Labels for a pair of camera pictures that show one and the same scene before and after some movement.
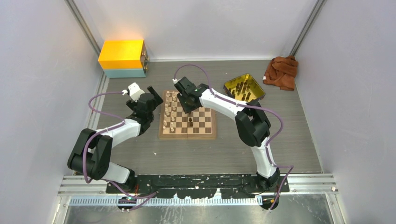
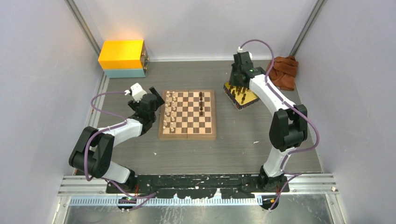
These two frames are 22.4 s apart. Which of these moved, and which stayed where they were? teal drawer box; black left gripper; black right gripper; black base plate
Moved: black right gripper
Stayed: teal drawer box; black base plate; black left gripper
